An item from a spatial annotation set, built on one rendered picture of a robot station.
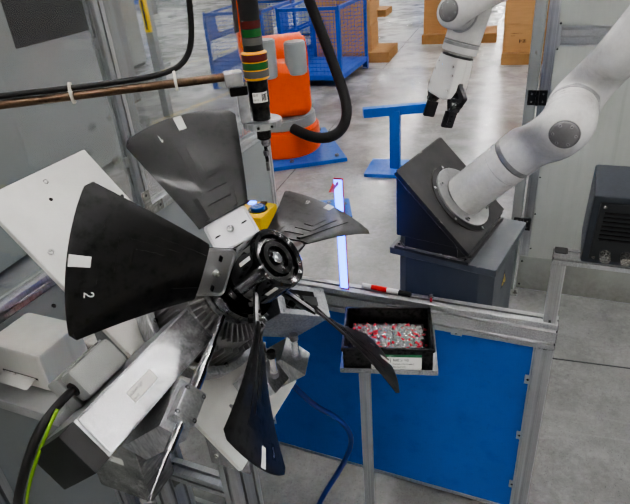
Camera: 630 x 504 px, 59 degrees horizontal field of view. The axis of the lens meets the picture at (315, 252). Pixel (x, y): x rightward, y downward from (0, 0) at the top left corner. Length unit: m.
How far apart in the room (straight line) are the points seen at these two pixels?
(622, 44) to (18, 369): 1.49
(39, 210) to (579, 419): 2.06
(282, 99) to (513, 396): 3.67
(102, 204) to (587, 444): 1.99
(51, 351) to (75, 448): 0.53
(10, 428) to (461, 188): 1.33
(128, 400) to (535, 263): 2.44
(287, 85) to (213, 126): 3.70
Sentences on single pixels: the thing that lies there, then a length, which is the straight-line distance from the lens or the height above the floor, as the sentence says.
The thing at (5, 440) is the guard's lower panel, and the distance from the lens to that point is 1.68.
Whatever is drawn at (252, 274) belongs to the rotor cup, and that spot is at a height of 1.22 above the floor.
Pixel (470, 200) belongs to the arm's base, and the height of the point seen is 1.07.
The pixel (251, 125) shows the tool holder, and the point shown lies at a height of 1.44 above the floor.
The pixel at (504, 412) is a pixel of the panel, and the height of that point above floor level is 0.52.
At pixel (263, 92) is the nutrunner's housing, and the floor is 1.49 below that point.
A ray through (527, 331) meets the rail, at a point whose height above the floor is 0.83.
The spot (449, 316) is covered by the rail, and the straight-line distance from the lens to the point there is 1.49.
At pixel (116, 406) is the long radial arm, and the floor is 1.12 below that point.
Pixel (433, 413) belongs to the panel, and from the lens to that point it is 1.76.
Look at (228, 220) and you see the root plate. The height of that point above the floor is 1.27.
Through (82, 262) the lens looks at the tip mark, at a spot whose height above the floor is 1.34.
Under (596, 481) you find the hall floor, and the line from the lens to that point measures 2.30.
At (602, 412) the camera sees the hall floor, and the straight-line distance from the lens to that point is 2.55.
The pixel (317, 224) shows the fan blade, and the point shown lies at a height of 1.18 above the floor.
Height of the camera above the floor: 1.72
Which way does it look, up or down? 30 degrees down
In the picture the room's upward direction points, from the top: 5 degrees counter-clockwise
